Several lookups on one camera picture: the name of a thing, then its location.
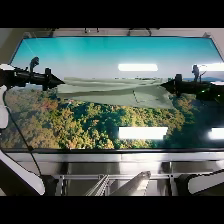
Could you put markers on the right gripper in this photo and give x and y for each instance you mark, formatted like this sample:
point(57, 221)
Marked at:
point(176, 86)

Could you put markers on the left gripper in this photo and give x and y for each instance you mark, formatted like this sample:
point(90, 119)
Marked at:
point(49, 80)

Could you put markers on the pale green shirt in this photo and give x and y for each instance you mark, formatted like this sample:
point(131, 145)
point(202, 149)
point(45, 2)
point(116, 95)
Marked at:
point(116, 91)

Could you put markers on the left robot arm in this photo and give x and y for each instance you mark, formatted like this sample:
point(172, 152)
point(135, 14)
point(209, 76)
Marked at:
point(20, 75)

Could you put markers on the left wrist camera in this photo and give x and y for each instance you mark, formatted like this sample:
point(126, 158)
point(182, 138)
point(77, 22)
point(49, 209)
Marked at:
point(34, 63)

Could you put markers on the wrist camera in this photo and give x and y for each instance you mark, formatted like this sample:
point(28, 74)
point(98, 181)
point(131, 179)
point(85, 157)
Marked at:
point(34, 63)
point(197, 72)

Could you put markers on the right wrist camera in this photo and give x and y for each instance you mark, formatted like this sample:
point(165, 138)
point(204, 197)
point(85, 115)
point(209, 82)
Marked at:
point(197, 72)

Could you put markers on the silver frame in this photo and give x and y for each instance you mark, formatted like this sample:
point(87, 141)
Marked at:
point(110, 173)

